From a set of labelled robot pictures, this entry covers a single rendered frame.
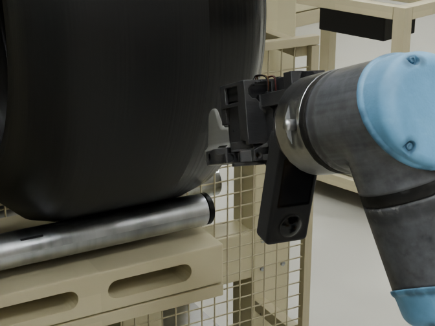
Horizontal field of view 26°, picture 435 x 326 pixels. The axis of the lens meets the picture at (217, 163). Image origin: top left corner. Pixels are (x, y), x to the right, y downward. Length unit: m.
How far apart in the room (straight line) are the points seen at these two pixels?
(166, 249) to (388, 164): 0.58
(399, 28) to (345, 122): 2.59
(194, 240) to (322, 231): 2.17
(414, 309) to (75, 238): 0.55
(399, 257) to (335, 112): 0.12
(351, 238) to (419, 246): 2.66
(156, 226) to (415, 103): 0.60
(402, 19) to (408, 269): 2.59
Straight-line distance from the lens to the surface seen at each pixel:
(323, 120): 0.76
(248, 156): 0.90
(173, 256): 1.24
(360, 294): 3.02
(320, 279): 3.09
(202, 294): 1.29
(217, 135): 0.98
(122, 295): 1.24
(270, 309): 2.19
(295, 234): 0.92
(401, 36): 3.32
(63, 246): 1.20
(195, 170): 1.16
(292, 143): 0.81
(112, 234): 1.22
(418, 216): 0.73
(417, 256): 0.74
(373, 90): 0.71
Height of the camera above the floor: 1.40
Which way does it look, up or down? 20 degrees down
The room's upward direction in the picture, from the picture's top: straight up
